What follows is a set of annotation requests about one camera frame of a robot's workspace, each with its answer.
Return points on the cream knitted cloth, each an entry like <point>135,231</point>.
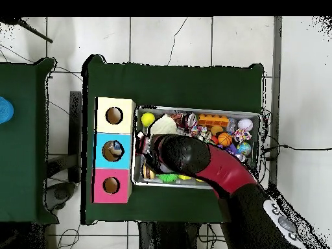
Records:
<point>163,125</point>

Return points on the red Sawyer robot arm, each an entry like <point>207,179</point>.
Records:
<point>225,171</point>

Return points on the wooden box with three holes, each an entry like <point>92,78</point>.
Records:
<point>114,129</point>

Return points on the silver mesh bin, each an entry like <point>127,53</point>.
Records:
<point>255,122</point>

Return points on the yellow smooth ball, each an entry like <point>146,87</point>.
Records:
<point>147,118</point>

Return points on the wooden yo-yo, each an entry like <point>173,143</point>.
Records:
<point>148,173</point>

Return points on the green spiky toy with eyes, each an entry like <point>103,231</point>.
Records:
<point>167,177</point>

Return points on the crushed black can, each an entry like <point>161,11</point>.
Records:
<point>190,119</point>

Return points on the dark green table cloth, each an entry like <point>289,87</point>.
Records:
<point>181,85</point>

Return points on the black stand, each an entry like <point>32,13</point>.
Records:
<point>75,129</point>

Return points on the orange toy building brick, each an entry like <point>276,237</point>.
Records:
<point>213,120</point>

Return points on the small orange basketball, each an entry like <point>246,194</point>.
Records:
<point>225,139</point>

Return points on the small globe ball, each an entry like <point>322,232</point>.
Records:
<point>243,148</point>

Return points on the white baseball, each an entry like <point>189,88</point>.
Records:
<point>245,124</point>

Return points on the green covered side table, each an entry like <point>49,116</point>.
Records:
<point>23,155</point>

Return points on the blue roll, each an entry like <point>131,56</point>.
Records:
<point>5,110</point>

